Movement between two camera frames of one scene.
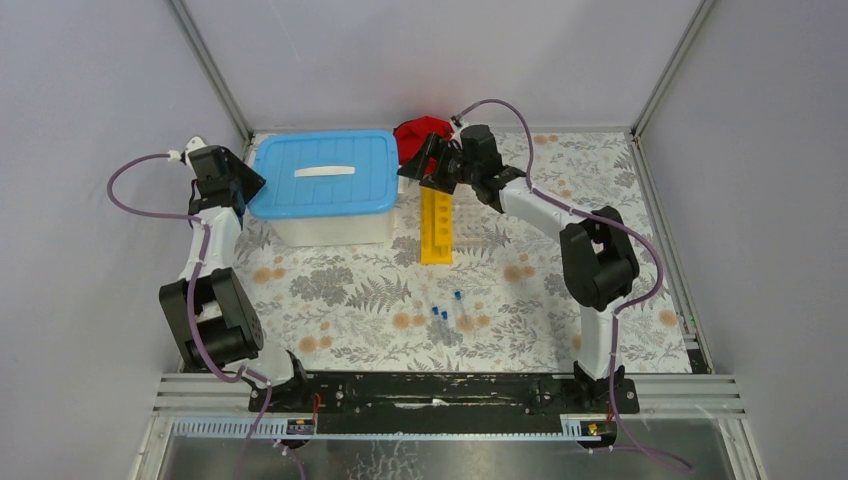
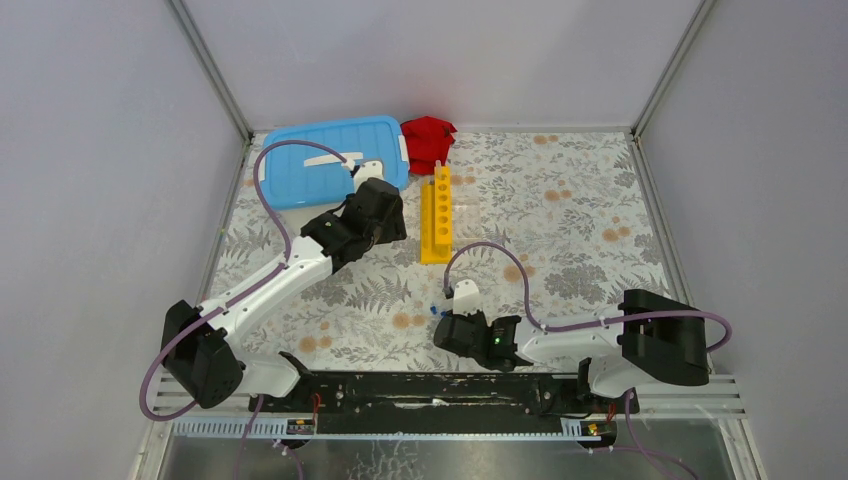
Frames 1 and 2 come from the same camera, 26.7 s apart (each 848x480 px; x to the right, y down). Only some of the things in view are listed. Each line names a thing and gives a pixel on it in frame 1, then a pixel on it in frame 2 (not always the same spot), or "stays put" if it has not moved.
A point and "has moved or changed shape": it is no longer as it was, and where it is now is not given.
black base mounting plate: x=445 y=403 stays put
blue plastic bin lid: x=326 y=173 has moved or changed shape
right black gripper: x=433 y=146 to x=478 y=316
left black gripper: x=253 y=182 to x=395 y=229
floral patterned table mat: x=501 y=307 stays put
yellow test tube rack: x=436 y=226 stays put
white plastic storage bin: x=335 y=231 has moved or changed shape
